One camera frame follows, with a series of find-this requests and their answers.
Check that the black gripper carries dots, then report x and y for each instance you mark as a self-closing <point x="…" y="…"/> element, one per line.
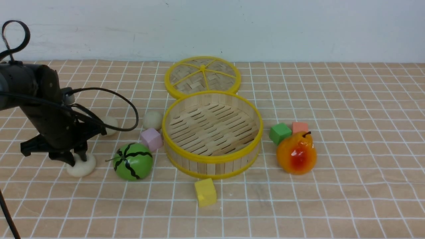
<point x="59" y="132"/>

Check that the white bun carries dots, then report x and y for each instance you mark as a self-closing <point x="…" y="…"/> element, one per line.
<point x="112" y="122"/>
<point x="152" y="119"/>
<point x="82" y="168"/>

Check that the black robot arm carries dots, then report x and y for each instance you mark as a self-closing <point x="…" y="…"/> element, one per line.
<point x="35" y="90"/>

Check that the bamboo steamer tray yellow rims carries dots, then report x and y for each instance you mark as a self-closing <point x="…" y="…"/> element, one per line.
<point x="212" y="134"/>

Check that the bamboo steamer lid yellow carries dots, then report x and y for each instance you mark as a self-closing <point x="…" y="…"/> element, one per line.
<point x="201" y="73"/>

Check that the green watermelon toy ball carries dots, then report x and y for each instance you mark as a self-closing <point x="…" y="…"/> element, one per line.
<point x="132" y="162"/>

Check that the pink wooden cube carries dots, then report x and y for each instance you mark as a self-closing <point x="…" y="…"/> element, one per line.
<point x="152" y="139"/>

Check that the yellow wooden cube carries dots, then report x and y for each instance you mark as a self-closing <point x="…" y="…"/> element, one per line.
<point x="205" y="192"/>

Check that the green wooden cube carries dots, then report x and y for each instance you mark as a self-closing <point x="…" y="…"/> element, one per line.
<point x="279" y="132"/>

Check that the orange toy pear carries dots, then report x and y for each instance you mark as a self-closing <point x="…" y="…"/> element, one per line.
<point x="297" y="154"/>

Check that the orange-pink wooden cube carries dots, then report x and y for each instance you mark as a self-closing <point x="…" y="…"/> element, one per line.
<point x="299" y="126"/>

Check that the checkered orange tablecloth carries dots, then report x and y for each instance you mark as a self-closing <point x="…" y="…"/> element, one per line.
<point x="368" y="128"/>

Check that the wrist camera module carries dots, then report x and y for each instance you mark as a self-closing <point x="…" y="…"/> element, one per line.
<point x="68" y="97"/>

